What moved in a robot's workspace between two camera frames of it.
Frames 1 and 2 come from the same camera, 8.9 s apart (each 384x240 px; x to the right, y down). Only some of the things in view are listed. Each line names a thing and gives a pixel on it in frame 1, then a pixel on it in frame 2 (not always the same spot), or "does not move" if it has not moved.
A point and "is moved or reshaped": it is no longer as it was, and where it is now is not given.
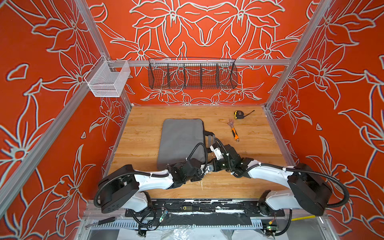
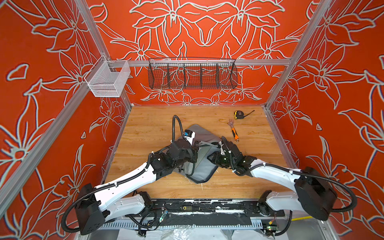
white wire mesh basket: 106,78 does not move
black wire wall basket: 192,73 does not move
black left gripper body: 194,179 to 190,156
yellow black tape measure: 240,114 does not move
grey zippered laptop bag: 183,140 is moved or reshaped
